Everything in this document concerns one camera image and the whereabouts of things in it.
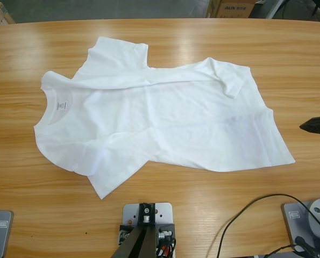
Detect white t-shirt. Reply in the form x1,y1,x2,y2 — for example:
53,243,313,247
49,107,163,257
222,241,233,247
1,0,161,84
32,36,296,200

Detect grey metal stand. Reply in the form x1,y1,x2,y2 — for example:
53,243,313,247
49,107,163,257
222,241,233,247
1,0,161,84
248,0,286,19

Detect cardboard box blue AUX print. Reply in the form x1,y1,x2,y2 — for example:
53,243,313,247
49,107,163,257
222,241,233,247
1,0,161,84
205,0,257,19

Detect long thin black cable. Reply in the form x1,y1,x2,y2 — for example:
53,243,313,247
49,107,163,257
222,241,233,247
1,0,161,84
217,193,320,258

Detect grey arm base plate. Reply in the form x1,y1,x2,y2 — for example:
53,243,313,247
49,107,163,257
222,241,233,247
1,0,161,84
280,198,320,253
0,210,15,258

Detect thick black base cable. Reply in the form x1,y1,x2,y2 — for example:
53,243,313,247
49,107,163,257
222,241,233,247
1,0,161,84
264,235,320,258

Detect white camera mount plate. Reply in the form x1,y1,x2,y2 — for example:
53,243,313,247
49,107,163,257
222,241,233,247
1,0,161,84
122,203,174,242

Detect black orange cable bundle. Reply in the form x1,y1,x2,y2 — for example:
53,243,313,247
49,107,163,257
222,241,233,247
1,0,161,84
155,236,178,258

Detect dark camera post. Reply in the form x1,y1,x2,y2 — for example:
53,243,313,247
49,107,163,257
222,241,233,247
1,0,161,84
113,203,158,258

